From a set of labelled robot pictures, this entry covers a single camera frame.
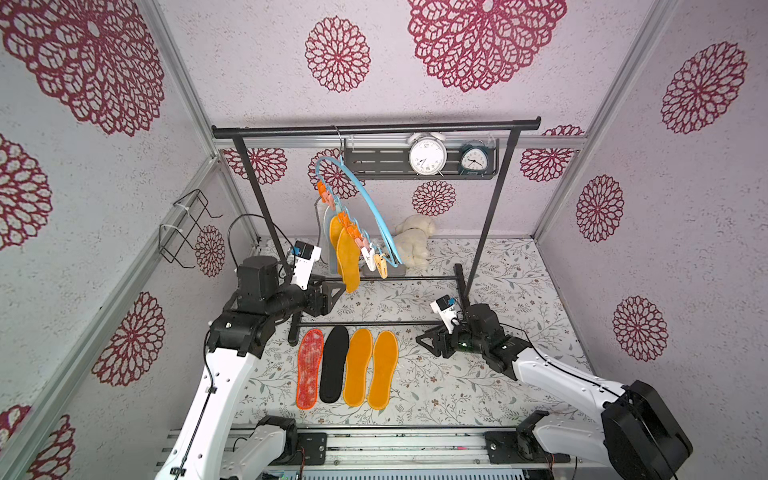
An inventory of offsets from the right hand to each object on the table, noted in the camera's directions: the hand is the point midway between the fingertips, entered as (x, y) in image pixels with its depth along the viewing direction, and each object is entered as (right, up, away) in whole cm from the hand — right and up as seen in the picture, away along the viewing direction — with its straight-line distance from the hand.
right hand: (420, 334), depth 81 cm
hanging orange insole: (-19, +25, -5) cm, 32 cm away
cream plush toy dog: (0, +30, +29) cm, 41 cm away
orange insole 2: (-10, -10, +7) cm, 16 cm away
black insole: (-25, -8, +9) cm, 28 cm away
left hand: (-22, +14, -12) cm, 29 cm away
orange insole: (-17, -7, +9) cm, 21 cm away
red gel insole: (-32, -8, +9) cm, 34 cm away
